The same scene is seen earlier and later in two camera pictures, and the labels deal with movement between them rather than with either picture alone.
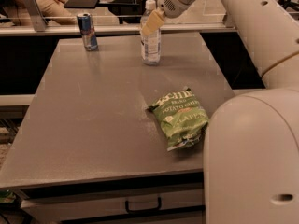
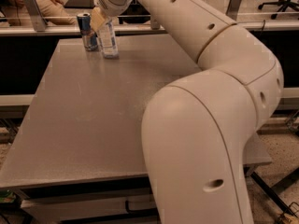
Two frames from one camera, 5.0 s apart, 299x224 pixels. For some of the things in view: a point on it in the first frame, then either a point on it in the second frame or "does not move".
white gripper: [172, 3] → [107, 2]
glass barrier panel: [54, 8] does not move
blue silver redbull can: [88, 32] does not move
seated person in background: [50, 4] does not move
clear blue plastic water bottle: [150, 43] → [106, 33]
